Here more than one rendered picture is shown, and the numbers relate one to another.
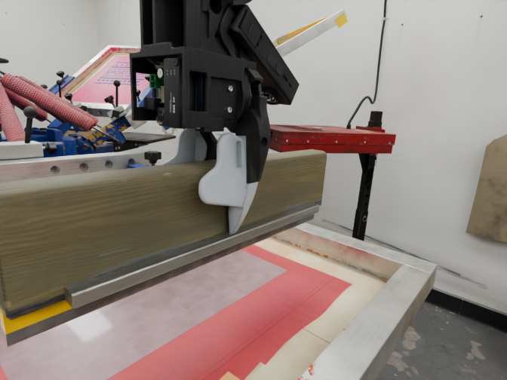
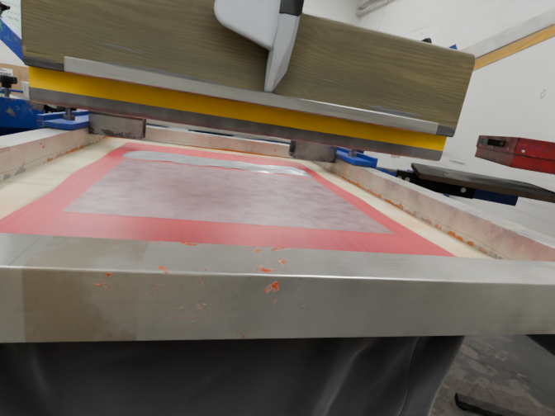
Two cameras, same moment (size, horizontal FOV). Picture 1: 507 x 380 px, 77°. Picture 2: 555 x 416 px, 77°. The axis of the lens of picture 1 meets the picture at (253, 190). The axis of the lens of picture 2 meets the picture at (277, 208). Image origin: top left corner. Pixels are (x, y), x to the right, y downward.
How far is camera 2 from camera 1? 22 cm
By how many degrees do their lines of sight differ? 34
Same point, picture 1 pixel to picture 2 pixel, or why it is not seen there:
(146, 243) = (157, 55)
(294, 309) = not seen: hidden behind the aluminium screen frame
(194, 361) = (205, 235)
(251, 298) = (320, 232)
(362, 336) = (394, 264)
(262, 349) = not seen: hidden behind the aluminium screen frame
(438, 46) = not seen: outside the picture
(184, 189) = (210, 11)
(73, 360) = (127, 202)
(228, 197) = (253, 27)
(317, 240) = (463, 219)
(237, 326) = (276, 238)
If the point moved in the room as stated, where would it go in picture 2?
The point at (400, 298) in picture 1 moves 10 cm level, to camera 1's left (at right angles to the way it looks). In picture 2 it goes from (525, 274) to (381, 228)
